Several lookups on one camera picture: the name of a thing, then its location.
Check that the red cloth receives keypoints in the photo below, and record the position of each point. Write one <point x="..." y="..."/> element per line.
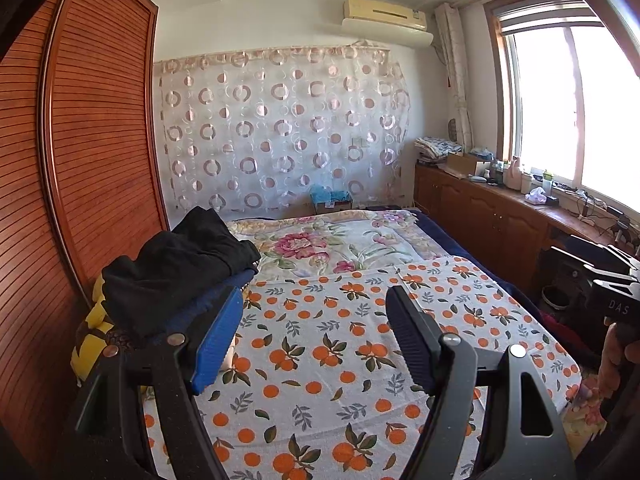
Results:
<point x="565" y="332"/>

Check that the dark waste bin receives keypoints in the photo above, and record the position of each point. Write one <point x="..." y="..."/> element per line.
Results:
<point x="556" y="299"/>

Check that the floral blanket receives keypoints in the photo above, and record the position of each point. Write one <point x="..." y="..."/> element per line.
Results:
<point x="310" y="245"/>

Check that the navy folded clothes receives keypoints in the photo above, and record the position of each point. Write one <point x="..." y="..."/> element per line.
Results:
<point x="200" y="306"/>

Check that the small black stand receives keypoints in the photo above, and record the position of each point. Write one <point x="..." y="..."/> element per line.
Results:
<point x="625" y="230"/>

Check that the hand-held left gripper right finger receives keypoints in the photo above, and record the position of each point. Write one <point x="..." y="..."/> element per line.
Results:
<point x="407" y="342"/>

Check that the black printed t-shirt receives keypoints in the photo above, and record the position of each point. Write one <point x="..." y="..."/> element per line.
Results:
<point x="170" y="270"/>

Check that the wall air conditioner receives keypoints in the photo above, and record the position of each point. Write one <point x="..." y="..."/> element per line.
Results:
<point x="380" y="12"/>

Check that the wooden slatted wardrobe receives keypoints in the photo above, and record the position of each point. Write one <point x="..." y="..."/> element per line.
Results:
<point x="100" y="110"/>

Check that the cardboard box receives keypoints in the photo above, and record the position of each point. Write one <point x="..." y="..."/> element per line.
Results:
<point x="462" y="164"/>

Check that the sheer circle pattern curtain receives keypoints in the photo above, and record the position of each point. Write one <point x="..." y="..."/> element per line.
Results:
<point x="280" y="125"/>

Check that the white crumpled tissue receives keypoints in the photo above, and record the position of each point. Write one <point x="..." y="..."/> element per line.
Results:
<point x="537" y="195"/>

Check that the wooden framed window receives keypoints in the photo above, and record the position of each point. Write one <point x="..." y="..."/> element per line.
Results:
<point x="545" y="100"/>

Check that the wooden cabinet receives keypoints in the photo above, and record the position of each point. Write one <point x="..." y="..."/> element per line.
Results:
<point x="480" y="210"/>

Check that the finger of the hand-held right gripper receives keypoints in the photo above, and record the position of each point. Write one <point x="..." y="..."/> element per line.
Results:
<point x="612" y="276"/>
<point x="610" y="252"/>

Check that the orange fruit print blanket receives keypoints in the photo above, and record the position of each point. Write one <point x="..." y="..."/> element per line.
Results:
<point x="325" y="320"/>

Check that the bundled window curtain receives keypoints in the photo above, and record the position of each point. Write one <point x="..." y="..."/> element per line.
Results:
<point x="452" y="60"/>

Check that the stack of folded cloths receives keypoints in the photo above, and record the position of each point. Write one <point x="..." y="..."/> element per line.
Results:
<point x="439" y="147"/>

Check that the green capped bottle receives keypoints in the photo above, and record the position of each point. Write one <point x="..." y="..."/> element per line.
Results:
<point x="547" y="181"/>

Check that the pink bottle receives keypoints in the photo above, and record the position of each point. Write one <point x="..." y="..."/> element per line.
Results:
<point x="512" y="174"/>

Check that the person's right hand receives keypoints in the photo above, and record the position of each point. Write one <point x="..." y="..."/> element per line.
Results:
<point x="612" y="360"/>

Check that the yellow plush toy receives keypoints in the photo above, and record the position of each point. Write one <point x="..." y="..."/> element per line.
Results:
<point x="87" y="325"/>

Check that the navy bed sheet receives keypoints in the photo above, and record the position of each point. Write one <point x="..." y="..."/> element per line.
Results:
<point x="435" y="232"/>

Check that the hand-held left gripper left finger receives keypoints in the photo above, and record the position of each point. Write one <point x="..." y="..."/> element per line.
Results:
<point x="217" y="342"/>

